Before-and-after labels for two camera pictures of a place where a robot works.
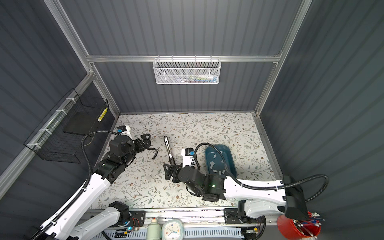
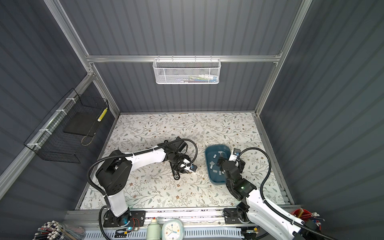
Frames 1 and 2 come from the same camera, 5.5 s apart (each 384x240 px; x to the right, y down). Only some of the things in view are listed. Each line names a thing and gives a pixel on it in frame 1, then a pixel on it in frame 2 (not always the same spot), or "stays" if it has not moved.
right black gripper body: (177, 167) → (224, 160)
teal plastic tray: (215, 162) stays
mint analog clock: (172, 229) stays
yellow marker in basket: (102, 114) stays
